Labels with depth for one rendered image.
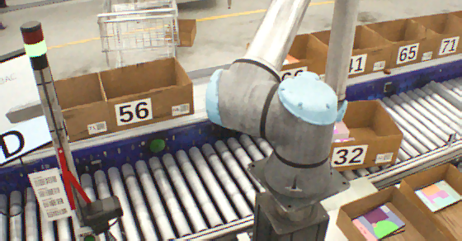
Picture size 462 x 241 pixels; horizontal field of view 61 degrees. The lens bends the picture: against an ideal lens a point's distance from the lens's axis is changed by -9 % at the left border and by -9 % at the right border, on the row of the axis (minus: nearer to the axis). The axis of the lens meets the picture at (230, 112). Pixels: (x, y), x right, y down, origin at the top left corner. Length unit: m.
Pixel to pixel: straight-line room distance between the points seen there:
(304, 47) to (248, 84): 1.42
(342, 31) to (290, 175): 0.59
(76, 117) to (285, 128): 1.07
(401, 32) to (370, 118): 0.90
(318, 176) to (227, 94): 0.31
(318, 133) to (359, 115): 1.15
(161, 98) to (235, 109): 0.86
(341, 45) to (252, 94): 0.53
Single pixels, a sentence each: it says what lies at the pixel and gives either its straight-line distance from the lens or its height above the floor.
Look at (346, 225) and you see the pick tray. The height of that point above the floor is 0.80.
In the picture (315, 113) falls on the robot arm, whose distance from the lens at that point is 0.99.
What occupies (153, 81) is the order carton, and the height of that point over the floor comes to 0.93.
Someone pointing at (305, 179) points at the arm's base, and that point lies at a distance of 1.10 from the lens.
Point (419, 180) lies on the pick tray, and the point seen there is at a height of 0.80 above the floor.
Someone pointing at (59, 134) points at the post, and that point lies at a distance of 1.18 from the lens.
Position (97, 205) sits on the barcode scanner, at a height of 1.09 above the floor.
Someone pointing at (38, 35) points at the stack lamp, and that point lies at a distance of 1.04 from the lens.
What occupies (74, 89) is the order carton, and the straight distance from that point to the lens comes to 2.12.
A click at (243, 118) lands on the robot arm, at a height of 1.40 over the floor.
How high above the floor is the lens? 2.02
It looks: 34 degrees down
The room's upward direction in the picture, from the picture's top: straight up
